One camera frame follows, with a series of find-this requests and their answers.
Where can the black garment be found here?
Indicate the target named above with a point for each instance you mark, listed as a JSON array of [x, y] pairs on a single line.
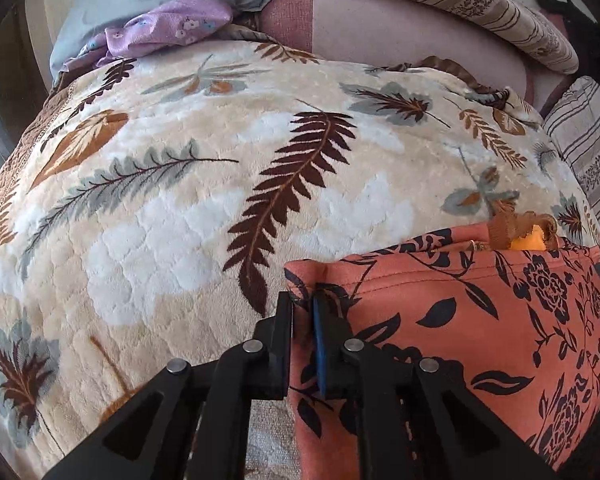
[[582, 32]]

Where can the orange floral blouse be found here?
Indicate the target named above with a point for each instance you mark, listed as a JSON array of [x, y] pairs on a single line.
[[513, 309]]

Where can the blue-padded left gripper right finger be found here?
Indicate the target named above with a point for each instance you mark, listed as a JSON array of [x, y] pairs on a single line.
[[412, 421]]

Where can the striped floral bedding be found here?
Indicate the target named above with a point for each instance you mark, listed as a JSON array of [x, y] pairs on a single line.
[[573, 125]]

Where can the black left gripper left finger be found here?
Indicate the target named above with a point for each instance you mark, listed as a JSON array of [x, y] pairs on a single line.
[[190, 421]]

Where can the purple floral cloth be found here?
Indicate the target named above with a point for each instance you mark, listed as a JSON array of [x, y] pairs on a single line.
[[177, 23]]

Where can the cream leaf-pattern fleece blanket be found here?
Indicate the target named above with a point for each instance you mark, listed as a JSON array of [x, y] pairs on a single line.
[[149, 211]]

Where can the pink mattress sheet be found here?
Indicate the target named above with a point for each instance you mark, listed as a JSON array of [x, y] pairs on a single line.
[[390, 32]]

